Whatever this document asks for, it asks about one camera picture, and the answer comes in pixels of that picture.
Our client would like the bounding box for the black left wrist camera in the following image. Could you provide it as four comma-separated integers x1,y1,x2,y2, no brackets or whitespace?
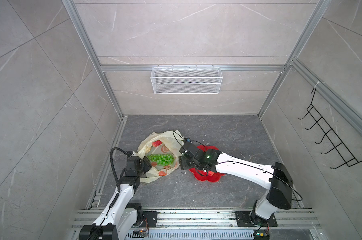
125,156,142,177

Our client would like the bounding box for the aluminium frame rail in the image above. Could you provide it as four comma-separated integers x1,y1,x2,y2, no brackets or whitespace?
62,0,124,120

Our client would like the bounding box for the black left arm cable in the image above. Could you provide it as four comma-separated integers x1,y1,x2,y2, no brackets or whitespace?
109,146,132,193

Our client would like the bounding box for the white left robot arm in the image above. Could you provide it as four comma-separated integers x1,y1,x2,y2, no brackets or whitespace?
78,156,152,240

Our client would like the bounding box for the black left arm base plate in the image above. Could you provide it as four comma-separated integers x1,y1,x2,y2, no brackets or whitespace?
133,211,159,228

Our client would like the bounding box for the red fake strawberry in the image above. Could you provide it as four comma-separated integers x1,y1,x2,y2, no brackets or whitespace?
152,140,163,148

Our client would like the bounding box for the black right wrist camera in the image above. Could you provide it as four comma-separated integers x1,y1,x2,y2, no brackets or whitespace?
179,142,200,158

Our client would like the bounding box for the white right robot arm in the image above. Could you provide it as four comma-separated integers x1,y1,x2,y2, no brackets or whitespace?
179,147,293,225

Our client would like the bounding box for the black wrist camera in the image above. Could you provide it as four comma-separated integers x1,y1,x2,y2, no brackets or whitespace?
125,156,142,177
179,142,200,158

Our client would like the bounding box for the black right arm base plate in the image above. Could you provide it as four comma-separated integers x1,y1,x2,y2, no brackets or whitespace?
234,211,278,227

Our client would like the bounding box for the red flower-shaped plate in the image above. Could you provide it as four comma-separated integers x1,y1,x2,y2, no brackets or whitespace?
189,145,225,183

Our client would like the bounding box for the green fake grape bunch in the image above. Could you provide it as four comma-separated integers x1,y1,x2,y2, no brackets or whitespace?
147,154,175,166

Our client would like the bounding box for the white wire mesh basket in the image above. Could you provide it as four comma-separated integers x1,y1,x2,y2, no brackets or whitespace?
151,67,223,95

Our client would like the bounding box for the cream plastic bag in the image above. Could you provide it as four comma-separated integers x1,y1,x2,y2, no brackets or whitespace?
134,131,184,183

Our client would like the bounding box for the black wire hook rack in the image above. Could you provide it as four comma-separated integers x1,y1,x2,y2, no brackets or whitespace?
298,88,362,170

